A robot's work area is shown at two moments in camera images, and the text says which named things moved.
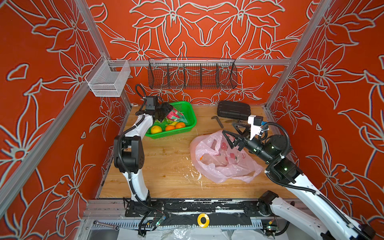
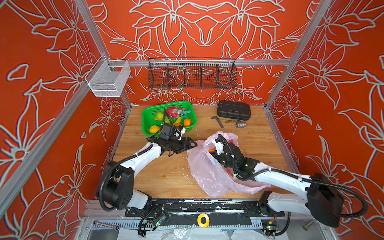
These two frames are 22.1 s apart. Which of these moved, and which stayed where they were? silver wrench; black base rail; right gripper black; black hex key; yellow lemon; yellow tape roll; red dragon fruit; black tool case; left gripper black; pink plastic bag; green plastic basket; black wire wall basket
Moved: pink plastic bag; right gripper black; red dragon fruit; left gripper black
Stayed: green plastic basket; black tool case; yellow tape roll; black base rail; black hex key; black wire wall basket; yellow lemon; silver wrench
